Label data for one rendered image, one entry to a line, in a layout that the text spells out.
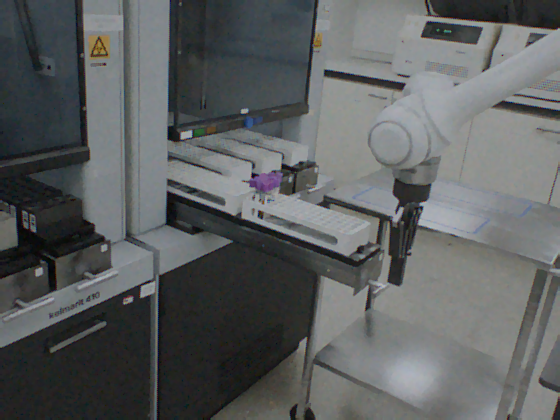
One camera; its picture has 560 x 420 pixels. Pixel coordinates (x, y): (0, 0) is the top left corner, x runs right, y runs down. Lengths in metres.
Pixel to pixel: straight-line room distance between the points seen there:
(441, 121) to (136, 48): 0.70
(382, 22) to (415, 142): 3.51
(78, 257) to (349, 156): 2.85
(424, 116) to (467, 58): 2.58
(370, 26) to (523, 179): 1.68
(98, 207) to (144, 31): 0.40
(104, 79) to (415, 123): 0.68
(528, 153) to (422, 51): 0.85
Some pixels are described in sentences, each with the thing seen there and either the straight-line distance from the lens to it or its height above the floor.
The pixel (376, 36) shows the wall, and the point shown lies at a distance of 4.44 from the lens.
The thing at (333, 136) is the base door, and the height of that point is 0.44.
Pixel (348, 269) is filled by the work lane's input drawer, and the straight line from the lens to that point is 1.24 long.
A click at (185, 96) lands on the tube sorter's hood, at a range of 1.45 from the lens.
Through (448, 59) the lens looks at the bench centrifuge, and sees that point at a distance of 3.56.
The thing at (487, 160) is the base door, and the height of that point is 0.52.
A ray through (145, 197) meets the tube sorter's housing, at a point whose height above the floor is 0.83.
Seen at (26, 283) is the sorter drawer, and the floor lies 0.78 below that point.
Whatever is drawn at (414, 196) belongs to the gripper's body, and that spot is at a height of 0.98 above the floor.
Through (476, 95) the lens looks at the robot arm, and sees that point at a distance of 0.97.
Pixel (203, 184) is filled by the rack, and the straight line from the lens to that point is 1.46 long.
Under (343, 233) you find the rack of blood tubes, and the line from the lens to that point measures 1.23.
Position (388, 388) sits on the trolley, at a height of 0.28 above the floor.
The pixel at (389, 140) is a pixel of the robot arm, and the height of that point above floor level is 1.13.
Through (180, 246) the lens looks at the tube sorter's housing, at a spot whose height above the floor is 0.72.
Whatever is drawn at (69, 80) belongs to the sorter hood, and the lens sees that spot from 1.23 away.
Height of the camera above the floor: 1.34
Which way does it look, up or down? 21 degrees down
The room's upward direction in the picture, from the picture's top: 6 degrees clockwise
